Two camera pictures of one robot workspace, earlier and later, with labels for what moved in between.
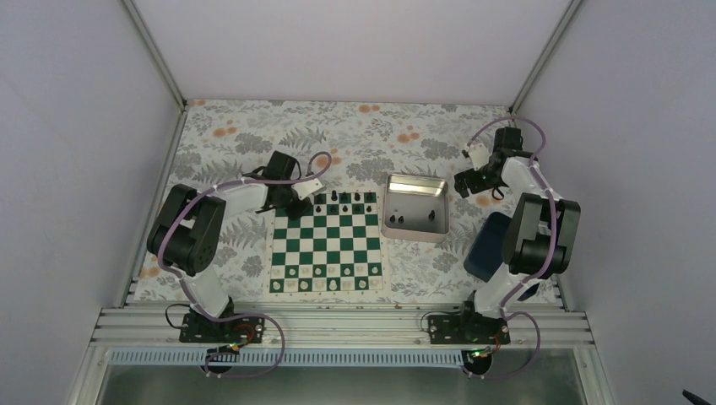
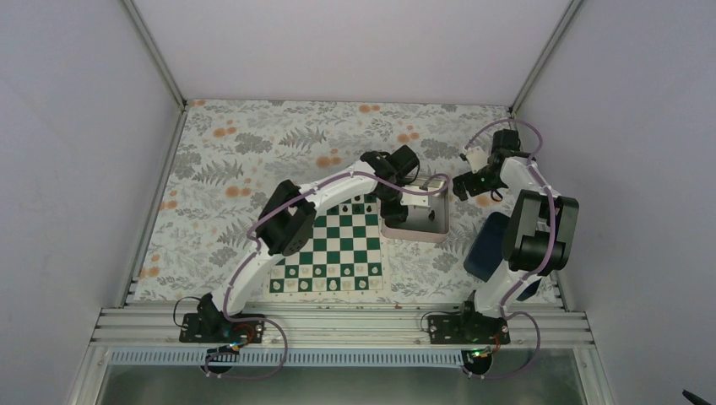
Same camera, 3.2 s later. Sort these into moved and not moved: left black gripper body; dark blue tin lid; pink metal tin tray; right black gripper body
Moved: left black gripper body
Not moved: right black gripper body; dark blue tin lid; pink metal tin tray
